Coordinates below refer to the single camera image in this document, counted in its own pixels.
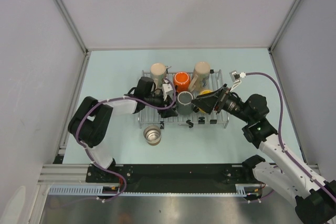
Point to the dark green mug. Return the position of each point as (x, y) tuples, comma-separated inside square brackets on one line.
[(184, 103)]

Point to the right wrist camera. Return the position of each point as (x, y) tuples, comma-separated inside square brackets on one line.
[(236, 79)]

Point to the beige mug blue print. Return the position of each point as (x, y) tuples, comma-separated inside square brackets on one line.
[(200, 77)]

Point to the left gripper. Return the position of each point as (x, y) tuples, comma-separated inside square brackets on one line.
[(168, 112)]

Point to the orange mug black handle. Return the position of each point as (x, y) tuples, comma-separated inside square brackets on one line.
[(181, 81)]

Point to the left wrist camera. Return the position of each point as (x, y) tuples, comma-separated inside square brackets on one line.
[(167, 89)]

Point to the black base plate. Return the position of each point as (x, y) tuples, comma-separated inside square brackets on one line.
[(196, 173)]

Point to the beige mug coral print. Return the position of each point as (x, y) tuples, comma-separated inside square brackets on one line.
[(158, 73)]

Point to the metal wire dish rack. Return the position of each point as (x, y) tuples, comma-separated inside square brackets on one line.
[(150, 116)]

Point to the yellow mug black handle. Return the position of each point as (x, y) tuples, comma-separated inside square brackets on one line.
[(206, 91)]

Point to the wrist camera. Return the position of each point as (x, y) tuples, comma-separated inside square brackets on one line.
[(167, 89), (236, 79)]

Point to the slotted cable duct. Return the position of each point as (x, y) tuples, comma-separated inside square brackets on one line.
[(158, 189)]

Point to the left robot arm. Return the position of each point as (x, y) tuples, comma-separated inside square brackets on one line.
[(90, 122)]

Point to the stainless steel cup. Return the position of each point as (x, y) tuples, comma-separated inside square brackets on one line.
[(152, 135)]

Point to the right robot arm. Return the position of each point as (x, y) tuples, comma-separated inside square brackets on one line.
[(311, 195)]

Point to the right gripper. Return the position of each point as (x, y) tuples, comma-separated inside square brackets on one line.
[(217, 99)]

